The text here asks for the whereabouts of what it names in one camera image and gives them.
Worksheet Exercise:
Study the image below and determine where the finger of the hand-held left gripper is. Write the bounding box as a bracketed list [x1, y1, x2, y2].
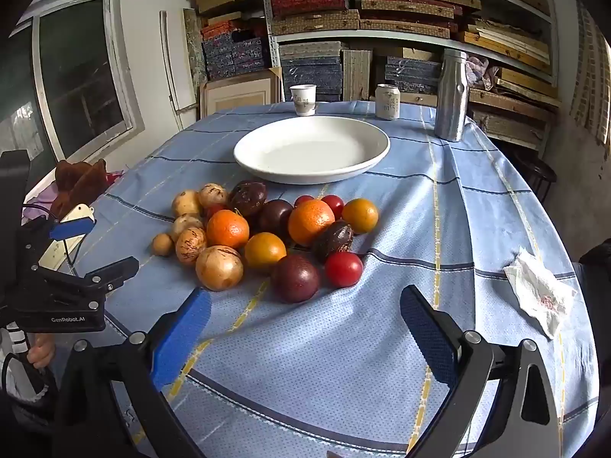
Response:
[36, 256, 140, 299]
[16, 217, 96, 275]

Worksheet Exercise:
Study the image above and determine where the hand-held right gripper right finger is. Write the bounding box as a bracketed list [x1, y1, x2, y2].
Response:
[400, 285, 561, 458]

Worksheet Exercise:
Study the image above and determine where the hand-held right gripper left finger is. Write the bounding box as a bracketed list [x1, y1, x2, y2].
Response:
[55, 287, 213, 458]

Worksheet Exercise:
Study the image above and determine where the tan speckled passion fruit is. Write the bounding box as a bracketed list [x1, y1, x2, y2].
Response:
[172, 213, 205, 242]
[198, 183, 230, 209]
[175, 227, 208, 266]
[195, 245, 244, 292]
[171, 190, 204, 218]

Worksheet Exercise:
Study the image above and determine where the orange mandarin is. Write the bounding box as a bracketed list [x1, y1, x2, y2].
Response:
[206, 209, 250, 250]
[287, 199, 336, 246]

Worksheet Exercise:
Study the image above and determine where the yellow-orange mandarin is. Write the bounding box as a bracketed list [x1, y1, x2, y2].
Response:
[244, 232, 288, 270]
[342, 198, 380, 234]

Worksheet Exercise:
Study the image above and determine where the smooth purple passion fruit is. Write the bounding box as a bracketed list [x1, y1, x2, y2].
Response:
[271, 254, 321, 303]
[258, 199, 294, 242]

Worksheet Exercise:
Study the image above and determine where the wrinkled dark passion fruit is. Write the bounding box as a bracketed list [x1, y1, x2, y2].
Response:
[312, 220, 355, 262]
[228, 180, 268, 217]

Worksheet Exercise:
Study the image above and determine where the white plate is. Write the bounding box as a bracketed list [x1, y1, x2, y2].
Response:
[233, 115, 391, 186]

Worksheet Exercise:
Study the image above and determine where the person's left forearm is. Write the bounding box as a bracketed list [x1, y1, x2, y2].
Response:
[0, 322, 60, 423]

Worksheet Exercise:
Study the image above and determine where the person's left hand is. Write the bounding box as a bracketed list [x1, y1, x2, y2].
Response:
[26, 333, 57, 370]

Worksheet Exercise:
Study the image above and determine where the brown plush toy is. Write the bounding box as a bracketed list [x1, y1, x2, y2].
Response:
[50, 158, 108, 220]

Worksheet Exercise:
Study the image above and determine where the blue striped tablecloth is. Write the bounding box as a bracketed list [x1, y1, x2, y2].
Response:
[48, 100, 600, 458]

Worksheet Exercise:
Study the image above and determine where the crumpled white tissue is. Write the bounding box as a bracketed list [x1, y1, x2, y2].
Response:
[503, 247, 578, 340]

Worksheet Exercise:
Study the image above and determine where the white framed window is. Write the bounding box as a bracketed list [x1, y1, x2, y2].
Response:
[8, 0, 146, 165]

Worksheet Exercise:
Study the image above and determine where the white board panel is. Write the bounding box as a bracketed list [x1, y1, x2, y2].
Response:
[160, 10, 199, 129]

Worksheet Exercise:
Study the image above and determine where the black stool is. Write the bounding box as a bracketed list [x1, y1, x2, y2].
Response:
[512, 149, 558, 201]

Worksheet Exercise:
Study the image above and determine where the green marbled plank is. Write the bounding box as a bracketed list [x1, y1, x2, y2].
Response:
[184, 8, 208, 106]

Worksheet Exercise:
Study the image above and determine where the stack of blue patterned boxes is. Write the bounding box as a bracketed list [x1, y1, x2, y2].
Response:
[383, 56, 442, 95]
[278, 42, 349, 102]
[200, 20, 272, 82]

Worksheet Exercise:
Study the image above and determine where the white drink can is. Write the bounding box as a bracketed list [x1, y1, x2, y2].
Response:
[375, 84, 401, 120]

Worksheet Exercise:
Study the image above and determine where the white paper cup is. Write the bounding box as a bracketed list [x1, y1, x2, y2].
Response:
[289, 84, 318, 116]

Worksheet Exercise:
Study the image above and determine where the pink crumpled cloth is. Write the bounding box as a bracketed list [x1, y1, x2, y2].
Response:
[465, 55, 502, 91]

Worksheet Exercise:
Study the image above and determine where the woven bamboo blind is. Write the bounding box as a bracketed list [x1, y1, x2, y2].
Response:
[570, 0, 611, 146]

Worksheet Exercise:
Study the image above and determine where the stack of woven straw boxes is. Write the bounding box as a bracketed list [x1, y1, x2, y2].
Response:
[270, 0, 483, 39]

